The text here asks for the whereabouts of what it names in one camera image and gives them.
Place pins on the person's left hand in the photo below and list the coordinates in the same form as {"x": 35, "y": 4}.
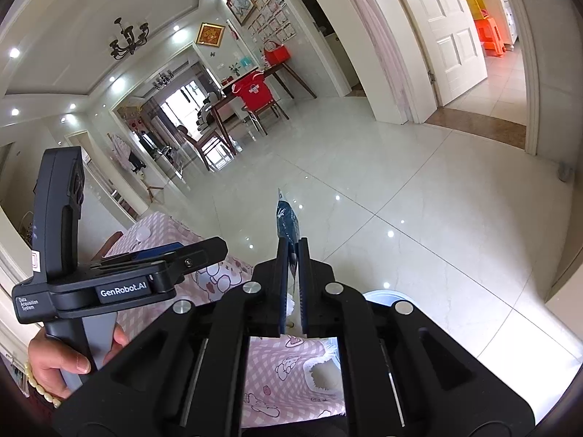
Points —
{"x": 48, "y": 364}

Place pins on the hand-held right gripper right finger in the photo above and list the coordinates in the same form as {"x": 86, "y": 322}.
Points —
{"x": 305, "y": 282}

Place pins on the white plastic bin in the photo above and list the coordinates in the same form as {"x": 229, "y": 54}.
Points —
{"x": 385, "y": 297}

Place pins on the group of wall certificates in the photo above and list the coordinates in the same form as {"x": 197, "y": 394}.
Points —
{"x": 273, "y": 18}

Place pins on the pink floral curtain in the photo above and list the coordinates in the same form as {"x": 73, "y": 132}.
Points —
{"x": 373, "y": 32}

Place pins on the wooden dining table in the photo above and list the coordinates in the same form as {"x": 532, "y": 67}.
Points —
{"x": 237, "y": 95}

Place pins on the yellow plastic box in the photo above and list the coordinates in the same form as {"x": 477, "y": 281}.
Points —
{"x": 473, "y": 0}

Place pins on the wooden dining chair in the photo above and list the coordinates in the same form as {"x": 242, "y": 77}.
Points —
{"x": 262, "y": 111}
{"x": 209, "y": 139}

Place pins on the white bedroom cabinet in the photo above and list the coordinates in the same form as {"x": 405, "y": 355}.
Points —
{"x": 509, "y": 20}

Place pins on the large black chandelier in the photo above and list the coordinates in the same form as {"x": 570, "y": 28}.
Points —
{"x": 127, "y": 41}

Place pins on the framed painting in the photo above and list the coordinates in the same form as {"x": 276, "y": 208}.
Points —
{"x": 241, "y": 2}

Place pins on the white panel door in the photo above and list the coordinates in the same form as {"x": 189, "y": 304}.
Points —
{"x": 451, "y": 45}

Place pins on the pink checked tablecloth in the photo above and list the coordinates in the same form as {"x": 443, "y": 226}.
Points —
{"x": 282, "y": 373}

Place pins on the dark blue foil packet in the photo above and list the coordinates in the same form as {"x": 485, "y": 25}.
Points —
{"x": 287, "y": 221}

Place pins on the white hanging jacket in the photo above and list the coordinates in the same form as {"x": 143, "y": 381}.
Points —
{"x": 120, "y": 150}

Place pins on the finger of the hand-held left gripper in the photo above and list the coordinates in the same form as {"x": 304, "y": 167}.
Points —
{"x": 200, "y": 255}
{"x": 155, "y": 251}

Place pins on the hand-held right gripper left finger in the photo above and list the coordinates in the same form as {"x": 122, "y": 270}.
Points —
{"x": 282, "y": 277}

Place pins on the red gold diamond ornament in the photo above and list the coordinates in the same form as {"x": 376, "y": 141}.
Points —
{"x": 210, "y": 35}

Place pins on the red gift bag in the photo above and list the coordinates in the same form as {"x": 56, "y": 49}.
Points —
{"x": 278, "y": 54}

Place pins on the small black chandelier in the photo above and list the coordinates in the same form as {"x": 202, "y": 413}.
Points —
{"x": 163, "y": 83}

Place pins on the teal jar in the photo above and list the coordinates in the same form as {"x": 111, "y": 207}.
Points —
{"x": 245, "y": 62}

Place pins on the recessed ceiling spotlights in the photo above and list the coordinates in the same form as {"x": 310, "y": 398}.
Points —
{"x": 14, "y": 52}

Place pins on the orange plastic stool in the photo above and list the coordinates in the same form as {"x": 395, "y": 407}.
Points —
{"x": 489, "y": 36}

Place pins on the wooden coat stand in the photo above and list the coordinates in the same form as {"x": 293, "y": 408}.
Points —
{"x": 155, "y": 191}

